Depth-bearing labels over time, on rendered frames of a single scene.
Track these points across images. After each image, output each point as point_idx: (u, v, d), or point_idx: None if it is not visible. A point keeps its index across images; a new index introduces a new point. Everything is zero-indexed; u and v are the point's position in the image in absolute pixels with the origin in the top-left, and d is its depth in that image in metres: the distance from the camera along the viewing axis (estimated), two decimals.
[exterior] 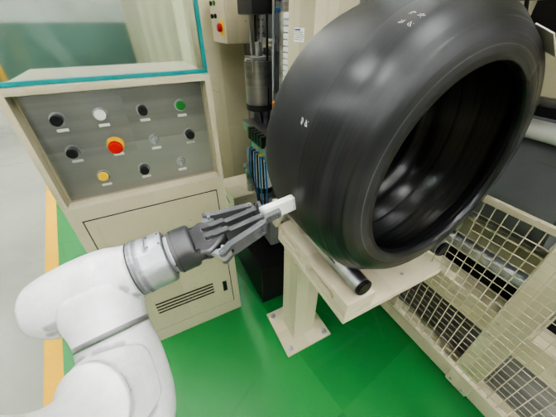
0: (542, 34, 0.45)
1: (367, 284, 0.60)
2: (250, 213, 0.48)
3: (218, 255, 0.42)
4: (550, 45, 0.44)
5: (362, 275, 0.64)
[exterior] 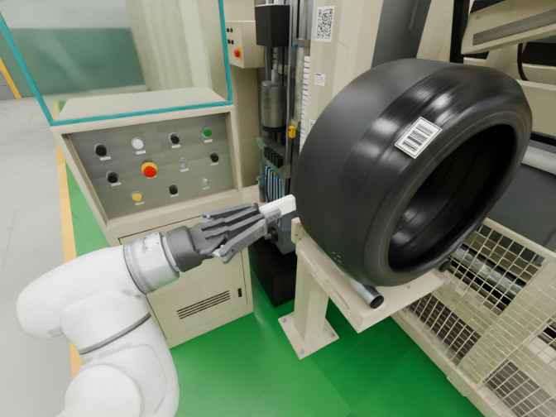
0: (409, 137, 0.43)
1: (373, 306, 0.69)
2: (250, 213, 0.49)
3: (218, 255, 0.42)
4: (425, 139, 0.42)
5: (368, 290, 0.71)
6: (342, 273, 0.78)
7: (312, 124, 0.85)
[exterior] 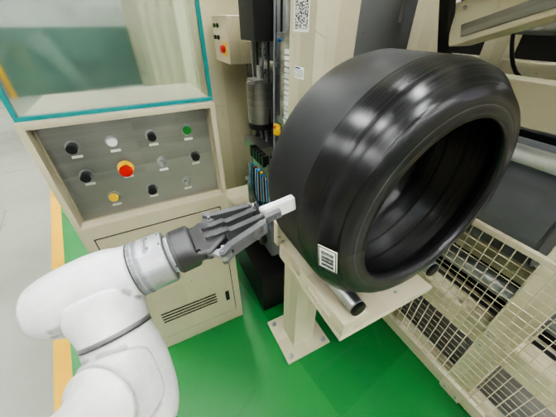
0: (323, 260, 0.50)
1: (354, 314, 0.66)
2: (250, 213, 0.49)
3: (218, 255, 0.42)
4: (333, 260, 0.48)
5: (346, 299, 0.67)
6: None
7: None
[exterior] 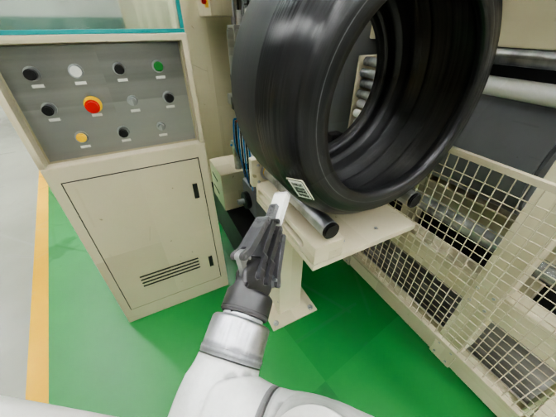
0: (298, 191, 0.52)
1: (333, 236, 0.62)
2: None
3: (236, 261, 0.40)
4: (304, 188, 0.50)
5: (318, 231, 0.64)
6: None
7: None
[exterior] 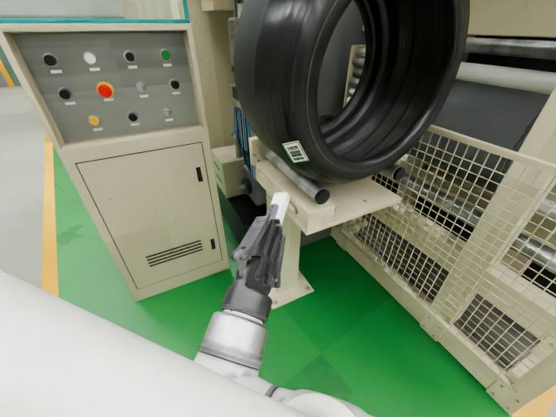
0: (293, 155, 0.59)
1: (325, 202, 0.69)
2: None
3: (236, 261, 0.40)
4: (299, 149, 0.58)
5: (310, 198, 0.71)
6: None
7: None
